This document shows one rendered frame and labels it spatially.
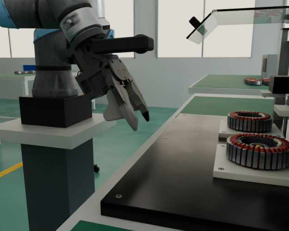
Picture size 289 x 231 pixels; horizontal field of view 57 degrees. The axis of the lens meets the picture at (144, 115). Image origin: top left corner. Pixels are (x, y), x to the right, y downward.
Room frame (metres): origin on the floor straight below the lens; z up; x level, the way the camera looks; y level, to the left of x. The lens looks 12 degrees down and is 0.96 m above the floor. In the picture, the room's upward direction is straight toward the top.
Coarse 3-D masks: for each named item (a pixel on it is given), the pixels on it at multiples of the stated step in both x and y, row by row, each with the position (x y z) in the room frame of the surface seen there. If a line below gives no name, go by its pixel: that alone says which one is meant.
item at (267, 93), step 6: (270, 78) 0.70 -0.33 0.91; (276, 78) 0.65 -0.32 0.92; (282, 78) 0.64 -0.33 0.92; (288, 78) 0.64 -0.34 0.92; (270, 84) 0.69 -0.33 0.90; (276, 84) 0.65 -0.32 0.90; (282, 84) 0.64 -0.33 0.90; (288, 84) 0.64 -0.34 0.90; (264, 90) 0.71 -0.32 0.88; (270, 90) 0.68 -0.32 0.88; (276, 90) 0.64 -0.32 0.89; (282, 90) 0.64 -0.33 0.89; (288, 90) 0.64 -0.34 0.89; (264, 96) 0.66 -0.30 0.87; (270, 96) 0.65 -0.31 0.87; (276, 96) 0.65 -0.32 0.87; (282, 96) 0.64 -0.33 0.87
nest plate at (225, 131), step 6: (222, 120) 0.78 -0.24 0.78; (222, 126) 0.70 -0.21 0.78; (228, 126) 0.70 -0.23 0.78; (276, 126) 0.70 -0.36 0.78; (222, 132) 0.64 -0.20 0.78; (228, 132) 0.64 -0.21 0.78; (234, 132) 0.64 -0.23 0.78; (240, 132) 0.64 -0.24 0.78; (246, 132) 0.64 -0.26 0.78; (252, 132) 0.64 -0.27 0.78; (258, 132) 0.64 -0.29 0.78; (264, 132) 0.64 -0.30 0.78; (270, 132) 0.64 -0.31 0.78; (276, 132) 0.64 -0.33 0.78
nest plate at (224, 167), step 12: (216, 156) 0.48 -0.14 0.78; (216, 168) 0.42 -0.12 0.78; (228, 168) 0.42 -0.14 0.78; (240, 168) 0.42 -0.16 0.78; (252, 168) 0.42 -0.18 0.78; (288, 168) 0.42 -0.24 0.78; (240, 180) 0.40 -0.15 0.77; (252, 180) 0.39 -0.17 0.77; (264, 180) 0.39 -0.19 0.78; (276, 180) 0.38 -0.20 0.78; (288, 180) 0.38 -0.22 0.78
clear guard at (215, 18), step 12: (216, 12) 0.61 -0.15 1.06; (228, 12) 0.61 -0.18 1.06; (240, 12) 0.61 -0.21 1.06; (252, 12) 0.61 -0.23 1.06; (264, 12) 0.61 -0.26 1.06; (276, 12) 0.61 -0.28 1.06; (288, 12) 0.61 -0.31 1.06; (204, 24) 0.63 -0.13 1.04; (216, 24) 0.78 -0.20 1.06; (228, 24) 0.81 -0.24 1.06; (240, 24) 0.81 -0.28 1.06; (192, 36) 0.64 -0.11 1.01; (204, 36) 0.79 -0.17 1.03
